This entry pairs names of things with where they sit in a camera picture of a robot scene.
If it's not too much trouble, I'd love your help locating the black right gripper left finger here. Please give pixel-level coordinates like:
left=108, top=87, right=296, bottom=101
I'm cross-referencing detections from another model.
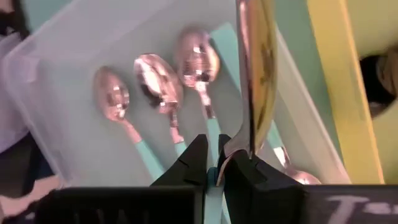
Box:
left=150, top=134, right=208, bottom=187

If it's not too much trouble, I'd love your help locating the teal-handled silver spoon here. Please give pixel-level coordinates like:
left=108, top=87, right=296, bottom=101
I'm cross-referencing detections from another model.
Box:
left=210, top=22, right=322, bottom=186
left=92, top=65, right=166, bottom=182
left=203, top=0, right=279, bottom=224
left=174, top=26, right=222, bottom=169
left=132, top=53, right=189, bottom=159

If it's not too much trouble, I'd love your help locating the green table mat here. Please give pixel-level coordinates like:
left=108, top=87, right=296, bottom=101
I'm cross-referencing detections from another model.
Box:
left=21, top=0, right=343, bottom=156

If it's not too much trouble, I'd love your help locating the yellow plastic bin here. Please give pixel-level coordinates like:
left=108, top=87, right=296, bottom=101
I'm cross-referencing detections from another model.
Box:
left=306, top=0, right=398, bottom=186

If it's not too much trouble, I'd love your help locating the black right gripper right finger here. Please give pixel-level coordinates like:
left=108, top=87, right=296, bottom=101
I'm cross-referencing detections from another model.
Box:
left=216, top=134, right=307, bottom=224

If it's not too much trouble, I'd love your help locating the clear plastic bin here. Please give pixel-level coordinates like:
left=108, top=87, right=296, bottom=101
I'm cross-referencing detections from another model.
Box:
left=1, top=0, right=352, bottom=187

